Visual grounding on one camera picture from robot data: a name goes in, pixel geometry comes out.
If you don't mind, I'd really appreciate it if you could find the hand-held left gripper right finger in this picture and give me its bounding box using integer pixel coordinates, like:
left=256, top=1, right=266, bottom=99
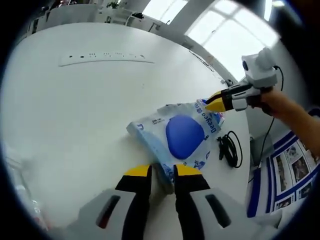
left=173, top=163, right=251, bottom=240

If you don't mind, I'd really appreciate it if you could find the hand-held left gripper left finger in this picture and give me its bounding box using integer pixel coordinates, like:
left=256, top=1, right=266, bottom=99
left=77, top=164, right=153, bottom=240

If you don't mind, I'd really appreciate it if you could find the blue plastic tissue packet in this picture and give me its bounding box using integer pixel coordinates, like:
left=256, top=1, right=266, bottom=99
left=127, top=111, right=227, bottom=195

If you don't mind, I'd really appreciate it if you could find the blue wet wipes packet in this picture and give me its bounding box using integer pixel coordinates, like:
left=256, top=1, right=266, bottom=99
left=126, top=101, right=223, bottom=173

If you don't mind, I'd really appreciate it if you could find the clear plastic water bottle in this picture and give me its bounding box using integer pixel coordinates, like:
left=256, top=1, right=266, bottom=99
left=13, top=184, right=52, bottom=232

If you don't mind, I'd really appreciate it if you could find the person's right hand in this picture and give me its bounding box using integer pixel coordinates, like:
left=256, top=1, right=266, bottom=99
left=251, top=88, right=280, bottom=116

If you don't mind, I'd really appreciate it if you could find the large bright window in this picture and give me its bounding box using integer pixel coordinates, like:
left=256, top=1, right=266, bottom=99
left=186, top=0, right=281, bottom=53
left=141, top=0, right=188, bottom=26

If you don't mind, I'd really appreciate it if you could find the grey office chair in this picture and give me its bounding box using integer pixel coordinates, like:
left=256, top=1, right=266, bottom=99
left=249, top=133, right=276, bottom=171

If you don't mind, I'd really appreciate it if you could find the white table power strip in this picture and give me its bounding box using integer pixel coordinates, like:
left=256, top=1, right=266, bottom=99
left=58, top=51, right=155, bottom=67

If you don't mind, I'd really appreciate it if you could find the thin black wire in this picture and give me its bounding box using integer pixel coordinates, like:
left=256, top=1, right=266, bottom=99
left=188, top=49, right=216, bottom=73

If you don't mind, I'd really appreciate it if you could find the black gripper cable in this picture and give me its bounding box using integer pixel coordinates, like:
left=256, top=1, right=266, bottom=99
left=248, top=65, right=285, bottom=183

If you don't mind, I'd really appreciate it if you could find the wall poster board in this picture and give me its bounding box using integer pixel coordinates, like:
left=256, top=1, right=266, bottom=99
left=246, top=129, right=320, bottom=221

